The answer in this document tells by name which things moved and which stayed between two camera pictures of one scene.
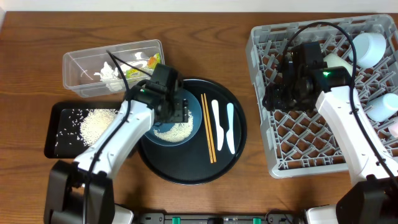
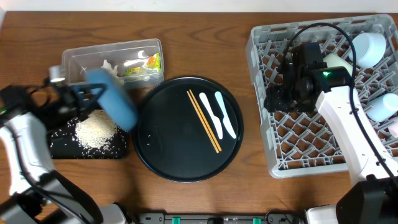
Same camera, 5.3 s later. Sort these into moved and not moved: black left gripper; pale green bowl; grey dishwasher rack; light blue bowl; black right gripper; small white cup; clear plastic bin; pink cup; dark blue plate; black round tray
Moved: dark blue plate; black left gripper
Not moved: light blue bowl; pale green bowl; clear plastic bin; pink cup; black round tray; small white cup; grey dishwasher rack; black right gripper
